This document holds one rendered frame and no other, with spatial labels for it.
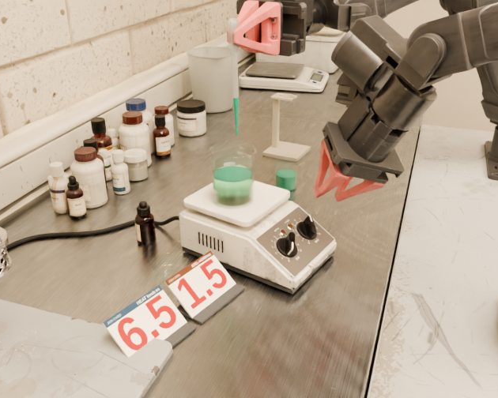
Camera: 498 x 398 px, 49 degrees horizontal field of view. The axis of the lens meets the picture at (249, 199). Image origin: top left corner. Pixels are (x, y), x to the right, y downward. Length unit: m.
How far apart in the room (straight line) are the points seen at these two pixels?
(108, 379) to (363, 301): 0.34
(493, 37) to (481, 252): 0.40
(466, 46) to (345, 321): 0.35
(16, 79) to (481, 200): 0.86
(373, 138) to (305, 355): 0.27
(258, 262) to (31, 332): 0.30
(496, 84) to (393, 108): 0.50
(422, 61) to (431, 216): 0.43
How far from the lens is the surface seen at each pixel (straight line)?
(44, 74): 1.13
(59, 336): 0.70
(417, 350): 0.69
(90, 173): 0.96
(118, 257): 0.84
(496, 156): 1.23
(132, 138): 1.10
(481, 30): 0.60
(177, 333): 0.68
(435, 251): 0.88
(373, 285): 0.78
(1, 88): 1.04
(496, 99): 1.15
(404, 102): 0.65
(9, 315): 0.76
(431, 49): 0.60
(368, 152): 0.68
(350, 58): 0.67
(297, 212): 0.81
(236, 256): 0.76
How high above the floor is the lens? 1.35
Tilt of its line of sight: 27 degrees down
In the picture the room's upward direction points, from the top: straight up
